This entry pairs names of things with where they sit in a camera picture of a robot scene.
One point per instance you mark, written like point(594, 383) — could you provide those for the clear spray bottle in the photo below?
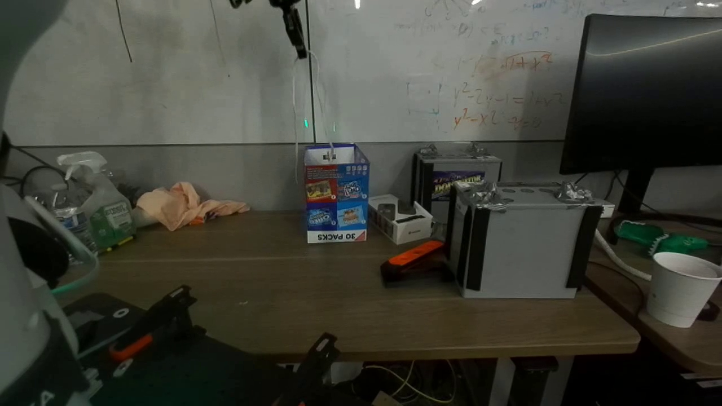
point(104, 213)

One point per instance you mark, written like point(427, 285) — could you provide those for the green object behind cup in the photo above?
point(656, 240)

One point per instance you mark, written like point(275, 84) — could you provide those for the large silver metal case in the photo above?
point(520, 240)

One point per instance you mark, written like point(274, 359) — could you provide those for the blue cardboard snack box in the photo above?
point(337, 178)

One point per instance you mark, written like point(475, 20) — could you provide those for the black clamp with orange handle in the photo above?
point(162, 321)

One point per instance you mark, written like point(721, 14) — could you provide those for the black computer monitor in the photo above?
point(645, 94)

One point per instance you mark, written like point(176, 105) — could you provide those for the white paper cup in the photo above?
point(680, 286)

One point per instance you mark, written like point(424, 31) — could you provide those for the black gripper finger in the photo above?
point(293, 28)

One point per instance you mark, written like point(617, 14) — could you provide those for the orange and black tool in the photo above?
point(405, 261)

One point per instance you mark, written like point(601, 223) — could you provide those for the small white open box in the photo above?
point(401, 223)

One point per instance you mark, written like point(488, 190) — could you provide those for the small silver metal case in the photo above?
point(439, 167)

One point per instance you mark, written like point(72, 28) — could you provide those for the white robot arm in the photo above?
point(39, 362)

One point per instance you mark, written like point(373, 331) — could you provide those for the peach crumpled cloth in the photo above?
point(180, 206)

